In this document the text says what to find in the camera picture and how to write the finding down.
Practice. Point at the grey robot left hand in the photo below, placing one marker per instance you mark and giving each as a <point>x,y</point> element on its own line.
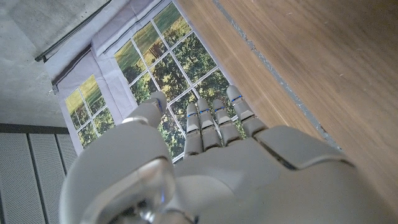
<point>248,186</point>

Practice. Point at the grey perforated metal panel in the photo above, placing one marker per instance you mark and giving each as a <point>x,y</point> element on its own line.
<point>18,174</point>

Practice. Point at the black backdrop crossbar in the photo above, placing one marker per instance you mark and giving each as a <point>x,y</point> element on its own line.
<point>72,32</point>

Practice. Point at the printed window backdrop cloth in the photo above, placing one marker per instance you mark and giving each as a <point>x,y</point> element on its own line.
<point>174,71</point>

